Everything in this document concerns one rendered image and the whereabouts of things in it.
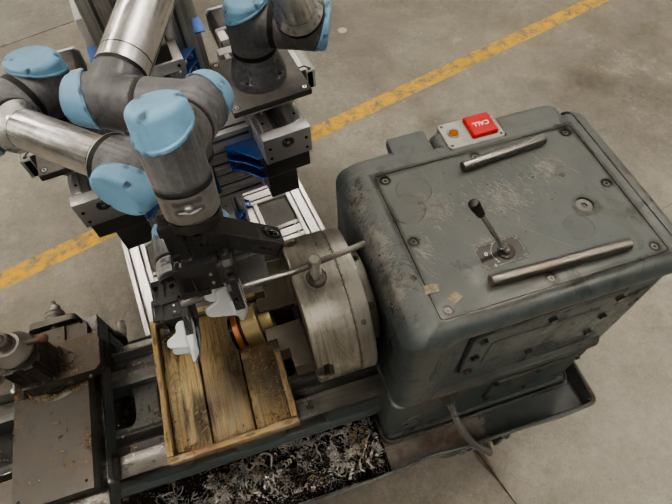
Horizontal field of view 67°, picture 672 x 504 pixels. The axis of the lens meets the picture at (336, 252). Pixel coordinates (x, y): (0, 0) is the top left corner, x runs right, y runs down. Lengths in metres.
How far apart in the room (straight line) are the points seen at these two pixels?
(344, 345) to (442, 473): 1.21
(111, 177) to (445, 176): 0.65
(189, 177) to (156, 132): 0.07
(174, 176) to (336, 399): 0.79
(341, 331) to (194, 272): 0.36
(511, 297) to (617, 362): 1.53
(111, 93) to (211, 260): 0.25
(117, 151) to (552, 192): 0.84
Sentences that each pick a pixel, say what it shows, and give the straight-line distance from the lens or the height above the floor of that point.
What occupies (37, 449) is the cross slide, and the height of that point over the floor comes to 0.97.
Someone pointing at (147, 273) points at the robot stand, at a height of 0.21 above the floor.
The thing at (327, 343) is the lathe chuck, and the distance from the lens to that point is 0.98.
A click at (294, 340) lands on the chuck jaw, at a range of 1.06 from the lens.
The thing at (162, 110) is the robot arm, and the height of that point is 1.70.
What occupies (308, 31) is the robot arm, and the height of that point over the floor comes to 1.37.
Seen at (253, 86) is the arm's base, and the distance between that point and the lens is 1.43.
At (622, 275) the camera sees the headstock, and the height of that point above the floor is 1.25.
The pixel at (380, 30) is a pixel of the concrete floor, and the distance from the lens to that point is 3.69.
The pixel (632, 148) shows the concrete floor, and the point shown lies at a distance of 3.23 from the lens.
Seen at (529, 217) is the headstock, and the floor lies 1.25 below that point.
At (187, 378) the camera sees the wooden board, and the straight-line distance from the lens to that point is 1.32.
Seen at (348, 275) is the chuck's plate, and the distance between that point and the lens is 0.98.
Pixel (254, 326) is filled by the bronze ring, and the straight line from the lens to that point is 1.08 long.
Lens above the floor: 2.08
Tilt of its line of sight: 58 degrees down
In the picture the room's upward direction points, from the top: 3 degrees counter-clockwise
